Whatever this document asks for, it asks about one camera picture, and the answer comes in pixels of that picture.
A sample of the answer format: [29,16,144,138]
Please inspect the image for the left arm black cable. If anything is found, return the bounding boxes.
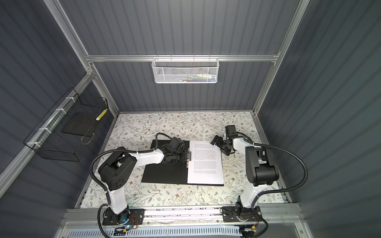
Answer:
[89,132,173,238]

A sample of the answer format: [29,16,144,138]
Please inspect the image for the red folder black inside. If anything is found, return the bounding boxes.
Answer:
[141,139,225,187]

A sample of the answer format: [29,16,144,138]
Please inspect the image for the white wire mesh basket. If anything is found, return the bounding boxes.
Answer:
[151,58,220,84]

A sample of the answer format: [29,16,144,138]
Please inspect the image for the black wire basket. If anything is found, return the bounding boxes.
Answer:
[24,90,109,162]

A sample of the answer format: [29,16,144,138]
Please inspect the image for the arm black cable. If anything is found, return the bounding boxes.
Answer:
[238,131,309,198]
[89,132,173,238]

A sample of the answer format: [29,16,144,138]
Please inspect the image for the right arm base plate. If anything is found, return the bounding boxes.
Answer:
[219,206,262,223]

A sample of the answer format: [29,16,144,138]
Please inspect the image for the yellow green marker pen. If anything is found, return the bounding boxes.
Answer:
[96,109,108,121]

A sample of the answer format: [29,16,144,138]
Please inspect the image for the white ventilated front rail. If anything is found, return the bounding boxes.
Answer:
[66,227,242,238]

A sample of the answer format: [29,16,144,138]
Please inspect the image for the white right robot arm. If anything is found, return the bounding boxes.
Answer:
[210,132,279,222]

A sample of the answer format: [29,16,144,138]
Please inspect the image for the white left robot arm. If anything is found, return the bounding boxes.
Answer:
[91,137,187,215]

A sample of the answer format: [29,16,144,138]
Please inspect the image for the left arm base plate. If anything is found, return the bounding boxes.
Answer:
[101,208,145,226]

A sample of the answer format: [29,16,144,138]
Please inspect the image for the pens in white basket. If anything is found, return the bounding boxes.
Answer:
[174,73,217,83]

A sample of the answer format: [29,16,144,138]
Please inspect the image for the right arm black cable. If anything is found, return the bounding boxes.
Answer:
[238,131,309,198]

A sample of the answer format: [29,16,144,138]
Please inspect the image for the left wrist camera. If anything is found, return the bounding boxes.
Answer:
[169,137,185,153]

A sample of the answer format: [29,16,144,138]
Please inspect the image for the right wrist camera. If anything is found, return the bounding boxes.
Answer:
[225,125,238,139]

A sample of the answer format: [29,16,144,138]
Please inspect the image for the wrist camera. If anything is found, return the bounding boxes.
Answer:
[169,137,185,153]
[225,125,238,139]

